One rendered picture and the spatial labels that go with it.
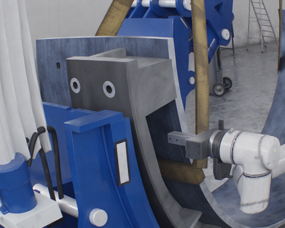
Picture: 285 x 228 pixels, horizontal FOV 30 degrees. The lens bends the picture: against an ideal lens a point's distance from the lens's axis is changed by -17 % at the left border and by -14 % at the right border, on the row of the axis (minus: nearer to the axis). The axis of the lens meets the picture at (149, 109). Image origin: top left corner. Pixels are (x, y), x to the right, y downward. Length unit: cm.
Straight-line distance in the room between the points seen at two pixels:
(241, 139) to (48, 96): 101
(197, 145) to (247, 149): 15
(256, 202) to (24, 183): 64
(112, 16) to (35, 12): 1017
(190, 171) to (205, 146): 41
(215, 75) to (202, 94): 943
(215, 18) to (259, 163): 382
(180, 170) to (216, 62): 951
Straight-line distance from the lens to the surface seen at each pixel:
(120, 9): 228
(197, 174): 191
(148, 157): 172
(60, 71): 213
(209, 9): 510
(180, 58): 478
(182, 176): 194
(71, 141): 156
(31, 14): 1234
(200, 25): 200
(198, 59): 195
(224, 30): 523
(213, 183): 692
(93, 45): 196
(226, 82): 1189
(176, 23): 467
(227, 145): 146
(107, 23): 227
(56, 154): 170
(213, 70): 1139
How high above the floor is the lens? 250
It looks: 14 degrees down
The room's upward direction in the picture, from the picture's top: 4 degrees counter-clockwise
